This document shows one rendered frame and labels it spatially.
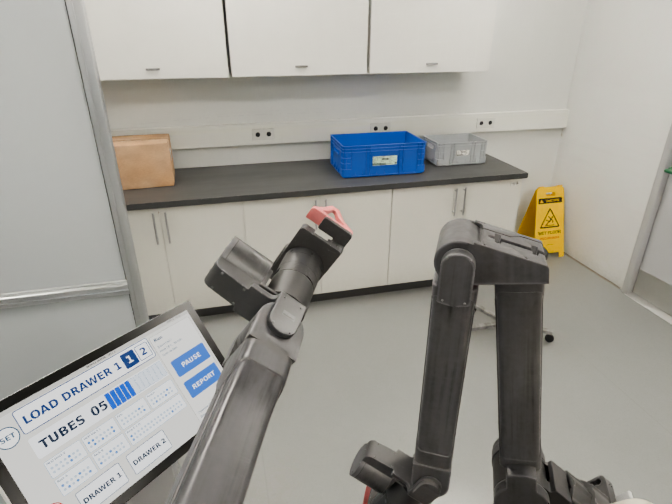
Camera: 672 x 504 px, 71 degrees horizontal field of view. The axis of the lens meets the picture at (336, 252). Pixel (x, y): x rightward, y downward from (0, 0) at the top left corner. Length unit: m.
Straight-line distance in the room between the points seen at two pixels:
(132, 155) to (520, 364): 2.86
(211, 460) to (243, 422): 0.05
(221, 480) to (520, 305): 0.39
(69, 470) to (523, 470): 0.85
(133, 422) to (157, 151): 2.27
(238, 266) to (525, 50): 3.90
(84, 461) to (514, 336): 0.88
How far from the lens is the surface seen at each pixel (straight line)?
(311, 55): 3.27
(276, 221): 3.12
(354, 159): 3.25
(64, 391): 1.17
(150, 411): 1.21
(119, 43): 3.24
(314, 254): 0.64
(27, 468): 1.15
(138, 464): 1.20
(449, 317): 0.63
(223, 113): 3.61
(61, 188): 1.72
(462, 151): 3.69
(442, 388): 0.70
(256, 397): 0.47
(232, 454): 0.44
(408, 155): 3.37
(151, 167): 3.26
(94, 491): 1.17
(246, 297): 0.56
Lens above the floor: 1.85
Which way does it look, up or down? 26 degrees down
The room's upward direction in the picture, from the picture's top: straight up
